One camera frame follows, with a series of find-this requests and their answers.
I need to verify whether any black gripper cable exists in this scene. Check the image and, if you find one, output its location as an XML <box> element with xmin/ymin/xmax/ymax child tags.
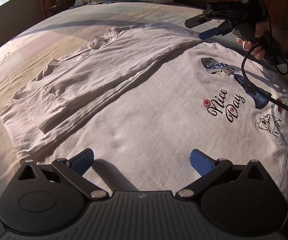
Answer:
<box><xmin>241</xmin><ymin>44</ymin><xmax>288</xmax><ymax>117</ymax></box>

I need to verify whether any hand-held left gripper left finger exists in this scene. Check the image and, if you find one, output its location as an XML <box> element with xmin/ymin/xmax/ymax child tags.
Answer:
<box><xmin>18</xmin><ymin>148</ymin><xmax>109</xmax><ymax>201</ymax></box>

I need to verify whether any white printed long-sleeve shirt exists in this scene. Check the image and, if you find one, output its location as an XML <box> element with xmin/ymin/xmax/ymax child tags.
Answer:
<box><xmin>0</xmin><ymin>22</ymin><xmax>288</xmax><ymax>205</ymax></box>

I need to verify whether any wooden nightstand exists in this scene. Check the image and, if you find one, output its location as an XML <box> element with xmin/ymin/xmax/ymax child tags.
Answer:
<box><xmin>45</xmin><ymin>1</ymin><xmax>77</xmax><ymax>19</ymax></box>

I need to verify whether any person's right hand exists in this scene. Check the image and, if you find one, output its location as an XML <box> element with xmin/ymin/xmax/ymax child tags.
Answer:
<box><xmin>236</xmin><ymin>20</ymin><xmax>288</xmax><ymax>60</ymax></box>

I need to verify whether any pastel checked bed sheet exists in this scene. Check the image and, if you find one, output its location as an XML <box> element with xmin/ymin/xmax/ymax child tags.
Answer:
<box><xmin>0</xmin><ymin>1</ymin><xmax>288</xmax><ymax>230</ymax></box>

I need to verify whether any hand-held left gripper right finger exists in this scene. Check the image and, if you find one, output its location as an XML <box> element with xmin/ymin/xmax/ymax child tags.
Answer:
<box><xmin>176</xmin><ymin>149</ymin><xmax>266</xmax><ymax>201</ymax></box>

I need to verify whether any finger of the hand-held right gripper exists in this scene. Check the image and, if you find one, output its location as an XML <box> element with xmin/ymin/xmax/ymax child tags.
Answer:
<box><xmin>199</xmin><ymin>21</ymin><xmax>235</xmax><ymax>40</ymax></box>
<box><xmin>185</xmin><ymin>9</ymin><xmax>218</xmax><ymax>29</ymax></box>

